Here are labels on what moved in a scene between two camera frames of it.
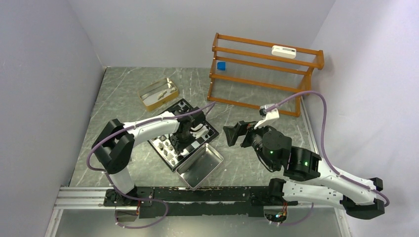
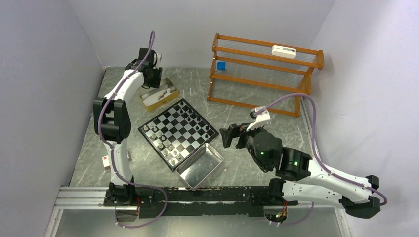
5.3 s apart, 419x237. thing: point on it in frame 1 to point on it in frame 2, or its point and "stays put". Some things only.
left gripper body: [181, 141] to [155, 81]
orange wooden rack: [272, 76] stays put
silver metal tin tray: [197, 169] stays put
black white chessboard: [163, 147] stays put
